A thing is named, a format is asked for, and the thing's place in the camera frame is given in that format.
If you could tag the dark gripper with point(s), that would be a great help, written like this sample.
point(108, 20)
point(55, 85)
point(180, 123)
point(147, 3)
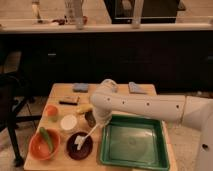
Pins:
point(90, 118)

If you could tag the white dish brush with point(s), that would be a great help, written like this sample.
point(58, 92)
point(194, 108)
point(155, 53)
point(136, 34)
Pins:
point(79, 141)

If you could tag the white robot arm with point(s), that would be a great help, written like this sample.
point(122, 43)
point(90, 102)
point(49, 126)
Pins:
point(190, 111)

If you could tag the orange bowl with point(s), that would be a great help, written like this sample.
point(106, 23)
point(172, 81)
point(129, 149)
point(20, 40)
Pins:
point(42, 149)

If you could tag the yellow banana toy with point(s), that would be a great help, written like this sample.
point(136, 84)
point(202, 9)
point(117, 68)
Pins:
point(83, 108)

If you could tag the blue sponge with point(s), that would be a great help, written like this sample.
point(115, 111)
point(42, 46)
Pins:
point(81, 87)

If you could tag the black rectangular block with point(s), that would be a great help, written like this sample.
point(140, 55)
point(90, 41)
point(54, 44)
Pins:
point(69, 100)

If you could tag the small orange cup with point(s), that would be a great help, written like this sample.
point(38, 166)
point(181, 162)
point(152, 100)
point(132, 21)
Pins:
point(51, 112)

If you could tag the green vegetable toy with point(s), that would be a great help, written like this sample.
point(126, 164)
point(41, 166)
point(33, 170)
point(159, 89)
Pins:
point(44, 133)

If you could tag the green plastic tray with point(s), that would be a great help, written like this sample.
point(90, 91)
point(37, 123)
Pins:
point(134, 142)

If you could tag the blue folded cloth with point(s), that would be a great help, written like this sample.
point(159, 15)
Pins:
point(135, 88)

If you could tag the black office chair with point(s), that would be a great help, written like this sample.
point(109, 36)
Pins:
point(14, 94)

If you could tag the dark counter cabinet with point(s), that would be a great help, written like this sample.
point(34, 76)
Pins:
point(170, 60)

